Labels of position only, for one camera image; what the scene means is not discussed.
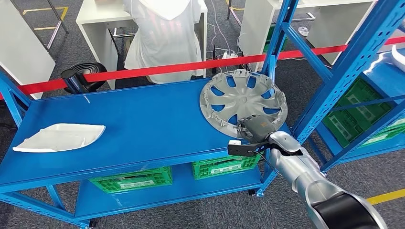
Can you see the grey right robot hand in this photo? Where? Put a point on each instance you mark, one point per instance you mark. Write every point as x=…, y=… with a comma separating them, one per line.
x=258, y=128

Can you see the silver wheel hubcap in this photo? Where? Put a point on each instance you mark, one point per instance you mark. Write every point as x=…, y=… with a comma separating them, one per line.
x=242, y=99

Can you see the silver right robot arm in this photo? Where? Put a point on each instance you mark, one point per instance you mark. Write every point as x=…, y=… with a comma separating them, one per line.
x=300, y=170

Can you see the blue metal shelf rack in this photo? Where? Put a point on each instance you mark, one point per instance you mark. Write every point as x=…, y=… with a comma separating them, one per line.
x=383, y=75
x=142, y=120

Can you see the white plastic car part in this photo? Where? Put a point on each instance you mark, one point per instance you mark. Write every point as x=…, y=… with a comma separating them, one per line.
x=399, y=58
x=60, y=137

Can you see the white power strip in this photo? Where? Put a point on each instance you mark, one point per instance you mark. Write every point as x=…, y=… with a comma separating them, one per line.
x=229, y=55

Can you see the white desk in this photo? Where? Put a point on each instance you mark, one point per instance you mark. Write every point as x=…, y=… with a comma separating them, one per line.
x=95, y=25
x=253, y=31

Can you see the crumpled clear plastic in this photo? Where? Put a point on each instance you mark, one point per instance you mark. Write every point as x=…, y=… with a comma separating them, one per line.
x=302, y=31

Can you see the red barrier belt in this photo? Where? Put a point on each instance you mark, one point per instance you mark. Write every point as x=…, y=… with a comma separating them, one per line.
x=158, y=69

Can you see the white board panel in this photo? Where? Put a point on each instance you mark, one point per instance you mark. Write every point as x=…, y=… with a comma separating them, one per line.
x=22, y=47

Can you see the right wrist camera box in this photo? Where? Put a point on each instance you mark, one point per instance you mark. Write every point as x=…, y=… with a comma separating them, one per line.
x=240, y=148

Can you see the black stanchion post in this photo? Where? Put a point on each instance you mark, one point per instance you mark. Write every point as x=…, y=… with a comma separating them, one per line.
x=71, y=80

